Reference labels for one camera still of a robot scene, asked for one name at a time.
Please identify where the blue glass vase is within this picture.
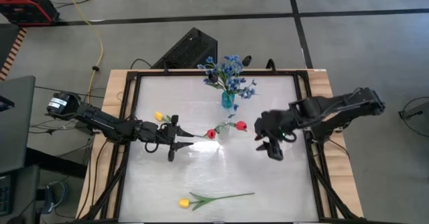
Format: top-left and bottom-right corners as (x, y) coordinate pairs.
(221, 91), (235, 110)

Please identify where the black computer tower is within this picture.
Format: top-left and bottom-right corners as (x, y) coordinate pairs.
(150, 27), (219, 70)

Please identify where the red black equipment case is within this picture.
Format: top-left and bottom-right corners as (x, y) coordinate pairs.
(0, 0), (60, 27)

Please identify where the yellow floor cable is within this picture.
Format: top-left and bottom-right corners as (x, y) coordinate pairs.
(56, 0), (105, 104)

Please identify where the black floor cable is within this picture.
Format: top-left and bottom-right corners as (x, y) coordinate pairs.
(28, 85), (101, 134)

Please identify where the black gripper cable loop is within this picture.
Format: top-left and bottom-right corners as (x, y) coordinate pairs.
(144, 139), (161, 154)

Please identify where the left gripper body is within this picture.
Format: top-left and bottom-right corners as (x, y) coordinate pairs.
(135, 115), (180, 162)

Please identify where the yellow artificial tulip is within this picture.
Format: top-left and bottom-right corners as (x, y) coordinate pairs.
(178, 192), (256, 211)
(154, 111), (208, 139)

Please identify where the grey laptop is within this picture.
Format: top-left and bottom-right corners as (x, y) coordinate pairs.
(0, 75), (36, 174)

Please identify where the blue artificial flower bunch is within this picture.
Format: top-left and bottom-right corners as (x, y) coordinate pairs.
(196, 54), (257, 117)

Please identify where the blue cable bundle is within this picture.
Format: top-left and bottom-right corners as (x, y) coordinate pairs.
(42, 180), (70, 215)

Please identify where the red artificial tulip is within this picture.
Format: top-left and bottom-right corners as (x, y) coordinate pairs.
(206, 125), (229, 140)
(221, 120), (248, 133)

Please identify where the clear cut-glass vase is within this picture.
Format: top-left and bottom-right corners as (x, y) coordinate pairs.
(217, 121), (231, 139)

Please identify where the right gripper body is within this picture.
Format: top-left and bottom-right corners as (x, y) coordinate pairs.
(256, 109), (298, 162)

